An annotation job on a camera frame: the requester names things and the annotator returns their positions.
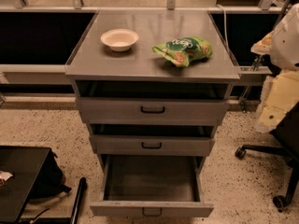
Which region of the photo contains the green rice chip bag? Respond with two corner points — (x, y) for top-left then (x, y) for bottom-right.
(152, 36), (213, 67)

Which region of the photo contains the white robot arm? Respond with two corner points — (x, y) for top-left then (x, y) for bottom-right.
(250, 4), (299, 133)

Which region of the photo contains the grey drawer cabinet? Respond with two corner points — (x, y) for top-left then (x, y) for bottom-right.
(64, 9), (242, 161)

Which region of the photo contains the grey top drawer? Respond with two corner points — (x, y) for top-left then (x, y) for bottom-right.
(76, 80), (228, 126)

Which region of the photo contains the grey drawer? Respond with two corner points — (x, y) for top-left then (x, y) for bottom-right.
(90, 155), (214, 217)
(90, 124), (215, 156)
(76, 80), (228, 126)

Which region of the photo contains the grey middle drawer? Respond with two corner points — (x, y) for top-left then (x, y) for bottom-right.
(90, 124), (215, 156)

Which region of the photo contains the grey bottom drawer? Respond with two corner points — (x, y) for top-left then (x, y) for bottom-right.
(90, 155), (214, 217)

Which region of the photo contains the white paper bowl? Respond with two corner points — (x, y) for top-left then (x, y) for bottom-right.
(101, 29), (139, 52)

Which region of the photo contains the black pole on floor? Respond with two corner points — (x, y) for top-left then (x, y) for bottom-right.
(69, 177), (87, 224)

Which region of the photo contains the black backpack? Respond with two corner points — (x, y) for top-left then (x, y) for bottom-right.
(30, 151), (71, 199)

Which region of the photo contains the black side table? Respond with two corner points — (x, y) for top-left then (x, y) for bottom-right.
(0, 146), (50, 224)

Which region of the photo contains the black office chair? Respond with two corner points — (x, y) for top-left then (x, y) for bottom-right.
(235, 103), (299, 212)

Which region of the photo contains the white paper scrap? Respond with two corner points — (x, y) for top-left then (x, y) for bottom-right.
(0, 171), (13, 182)

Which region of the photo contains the white cable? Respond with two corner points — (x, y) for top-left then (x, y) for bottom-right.
(216, 4), (232, 58)

